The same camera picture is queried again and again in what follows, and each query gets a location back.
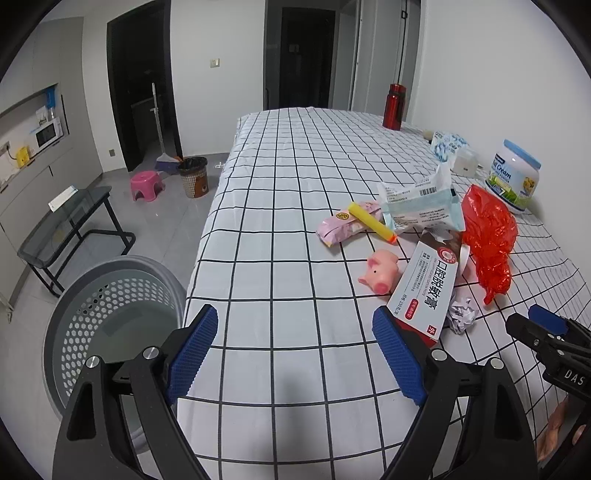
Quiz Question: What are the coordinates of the crumpled white paper ball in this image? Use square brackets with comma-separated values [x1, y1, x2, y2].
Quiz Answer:
[444, 298, 479, 334]

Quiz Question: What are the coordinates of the pink snack packet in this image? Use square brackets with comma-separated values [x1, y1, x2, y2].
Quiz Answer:
[316, 202, 385, 249]

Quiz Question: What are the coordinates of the pink plastic stool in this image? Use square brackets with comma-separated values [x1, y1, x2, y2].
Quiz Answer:
[130, 170, 166, 202]

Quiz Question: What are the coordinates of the glass side table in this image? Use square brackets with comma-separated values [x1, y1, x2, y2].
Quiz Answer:
[17, 186, 137, 297]

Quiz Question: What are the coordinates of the flat white box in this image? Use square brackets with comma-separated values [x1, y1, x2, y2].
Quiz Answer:
[48, 185, 78, 211]

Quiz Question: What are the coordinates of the white microwave oven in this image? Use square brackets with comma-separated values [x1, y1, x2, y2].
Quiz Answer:
[34, 117, 64, 149]

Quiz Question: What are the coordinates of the yellow foam dart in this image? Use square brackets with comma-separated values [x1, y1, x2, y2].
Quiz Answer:
[348, 202, 398, 242]

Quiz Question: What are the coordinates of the person's right hand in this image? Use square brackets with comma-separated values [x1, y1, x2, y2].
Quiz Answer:
[547, 401, 585, 460]

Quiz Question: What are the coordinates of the small white container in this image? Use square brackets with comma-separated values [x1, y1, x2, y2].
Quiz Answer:
[450, 148, 479, 178]

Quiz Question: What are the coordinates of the broom with white handle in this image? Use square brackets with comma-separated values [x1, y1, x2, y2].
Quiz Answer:
[150, 82, 184, 175]

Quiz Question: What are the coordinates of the black door frame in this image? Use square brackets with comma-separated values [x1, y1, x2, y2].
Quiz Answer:
[106, 0, 184, 173]

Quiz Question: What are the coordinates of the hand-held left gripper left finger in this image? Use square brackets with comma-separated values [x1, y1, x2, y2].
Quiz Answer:
[53, 305, 219, 480]

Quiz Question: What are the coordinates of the grey perforated laundry basket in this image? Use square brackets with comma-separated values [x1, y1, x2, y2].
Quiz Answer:
[43, 255, 186, 418]

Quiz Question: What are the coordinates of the milk powder can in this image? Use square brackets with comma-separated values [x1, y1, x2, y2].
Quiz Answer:
[485, 139, 542, 214]

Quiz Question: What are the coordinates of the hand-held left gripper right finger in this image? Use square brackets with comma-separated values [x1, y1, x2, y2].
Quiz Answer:
[372, 305, 541, 480]

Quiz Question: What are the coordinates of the red thermos bottle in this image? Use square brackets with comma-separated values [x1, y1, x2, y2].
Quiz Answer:
[382, 83, 407, 130]

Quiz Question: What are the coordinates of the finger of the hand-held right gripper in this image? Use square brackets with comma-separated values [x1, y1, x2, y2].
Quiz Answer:
[505, 314, 561, 365]
[529, 305, 591, 352]

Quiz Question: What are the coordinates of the red plastic bag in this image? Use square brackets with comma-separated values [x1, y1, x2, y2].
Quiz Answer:
[461, 185, 519, 305]

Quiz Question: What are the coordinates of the white checked bed sheet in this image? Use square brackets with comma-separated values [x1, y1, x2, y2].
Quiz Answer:
[175, 107, 591, 480]

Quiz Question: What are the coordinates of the woven waste bin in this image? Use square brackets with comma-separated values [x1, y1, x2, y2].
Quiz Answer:
[176, 156, 210, 199]

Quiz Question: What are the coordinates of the blue and white tissue pack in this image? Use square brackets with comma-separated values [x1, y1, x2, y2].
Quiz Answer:
[431, 130, 470, 161]

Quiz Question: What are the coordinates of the white and blue wipes packet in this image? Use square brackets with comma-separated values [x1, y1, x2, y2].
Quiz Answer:
[378, 161, 465, 234]

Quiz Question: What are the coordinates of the pink pig toy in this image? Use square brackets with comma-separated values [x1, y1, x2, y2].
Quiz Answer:
[359, 250, 400, 294]

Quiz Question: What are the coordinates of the red and white toothpaste box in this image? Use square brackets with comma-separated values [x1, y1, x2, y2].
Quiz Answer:
[385, 230, 468, 349]

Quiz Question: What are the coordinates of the black wall pipe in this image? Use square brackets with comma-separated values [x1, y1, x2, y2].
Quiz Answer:
[398, 0, 411, 86]

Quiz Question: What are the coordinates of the dark wooden door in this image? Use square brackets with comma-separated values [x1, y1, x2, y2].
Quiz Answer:
[265, 0, 352, 112]

